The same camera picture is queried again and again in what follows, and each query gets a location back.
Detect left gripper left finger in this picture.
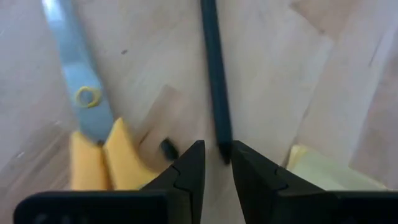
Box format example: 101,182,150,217
141,139,206,224

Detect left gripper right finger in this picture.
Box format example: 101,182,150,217
231,140,335,224

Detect yellow sticky note pad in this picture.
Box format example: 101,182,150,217
285,143,390,192

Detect black pen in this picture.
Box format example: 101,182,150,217
199,0,234,166

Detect small black item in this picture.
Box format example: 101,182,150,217
159,137,180,162

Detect yellow handled scissors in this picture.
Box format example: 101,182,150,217
41,0,163,192

